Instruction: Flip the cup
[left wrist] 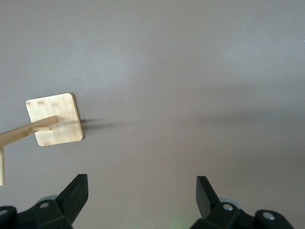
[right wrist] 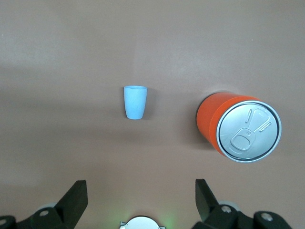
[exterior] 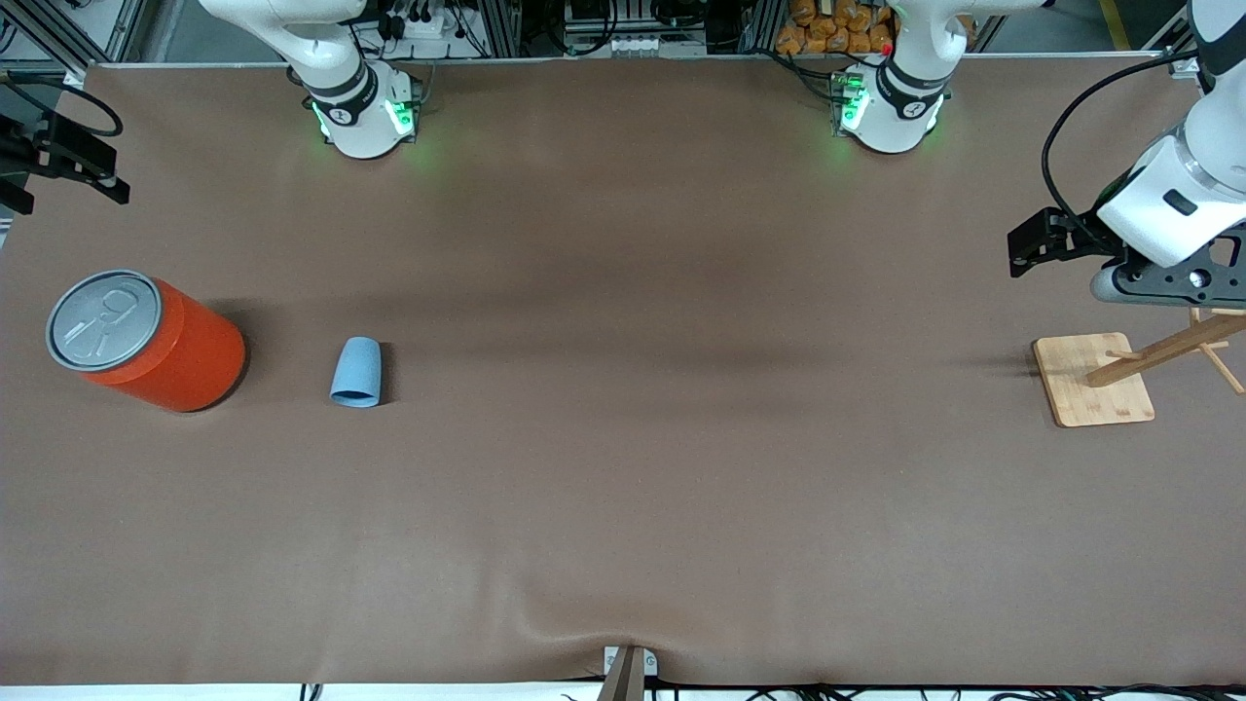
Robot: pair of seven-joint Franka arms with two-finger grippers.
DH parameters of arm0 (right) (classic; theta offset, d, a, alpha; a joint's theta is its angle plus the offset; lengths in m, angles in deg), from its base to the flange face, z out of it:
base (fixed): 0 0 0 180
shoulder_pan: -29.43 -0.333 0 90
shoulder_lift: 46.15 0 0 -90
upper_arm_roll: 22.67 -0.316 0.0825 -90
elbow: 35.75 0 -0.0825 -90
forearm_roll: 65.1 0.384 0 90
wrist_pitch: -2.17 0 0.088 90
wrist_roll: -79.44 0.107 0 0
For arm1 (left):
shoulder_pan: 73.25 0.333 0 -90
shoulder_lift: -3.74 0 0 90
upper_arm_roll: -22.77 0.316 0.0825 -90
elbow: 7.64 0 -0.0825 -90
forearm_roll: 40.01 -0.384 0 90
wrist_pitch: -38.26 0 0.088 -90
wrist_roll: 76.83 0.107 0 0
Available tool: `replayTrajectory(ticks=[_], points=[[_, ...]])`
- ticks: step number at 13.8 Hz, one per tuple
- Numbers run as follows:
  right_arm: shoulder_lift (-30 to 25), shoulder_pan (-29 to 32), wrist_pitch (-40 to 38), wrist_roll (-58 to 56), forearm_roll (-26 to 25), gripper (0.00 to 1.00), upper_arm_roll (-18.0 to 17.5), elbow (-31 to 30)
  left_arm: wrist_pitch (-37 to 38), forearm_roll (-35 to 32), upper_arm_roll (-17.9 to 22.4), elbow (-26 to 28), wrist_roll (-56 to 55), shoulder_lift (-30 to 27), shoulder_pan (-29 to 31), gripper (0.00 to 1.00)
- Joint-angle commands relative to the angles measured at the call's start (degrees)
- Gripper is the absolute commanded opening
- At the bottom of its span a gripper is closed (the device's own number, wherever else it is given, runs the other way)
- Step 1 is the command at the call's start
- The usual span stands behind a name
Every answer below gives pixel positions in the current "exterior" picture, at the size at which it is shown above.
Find light blue cup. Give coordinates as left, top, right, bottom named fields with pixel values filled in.
left=329, top=337, right=385, bottom=409

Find wooden mug stand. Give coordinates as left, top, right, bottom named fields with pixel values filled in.
left=1032, top=307, right=1246, bottom=429

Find orange can with silver lid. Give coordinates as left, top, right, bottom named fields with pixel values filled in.
left=46, top=270, right=247, bottom=414

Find pile of orange bread rolls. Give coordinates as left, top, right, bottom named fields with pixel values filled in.
left=776, top=0, right=897, bottom=55

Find white power strip with plugs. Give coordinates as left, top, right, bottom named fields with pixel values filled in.
left=380, top=0, right=460, bottom=42

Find brown table mat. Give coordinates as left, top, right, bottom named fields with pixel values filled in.
left=0, top=54, right=1246, bottom=687

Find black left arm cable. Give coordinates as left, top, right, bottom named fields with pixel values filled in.
left=1041, top=49, right=1204, bottom=250

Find aluminium frame profile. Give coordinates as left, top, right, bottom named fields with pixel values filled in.
left=0, top=0, right=157, bottom=69

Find silver metal clamp bracket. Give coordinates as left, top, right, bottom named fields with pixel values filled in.
left=604, top=646, right=658, bottom=679

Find brown camera post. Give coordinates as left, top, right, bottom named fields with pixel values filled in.
left=598, top=647, right=647, bottom=701

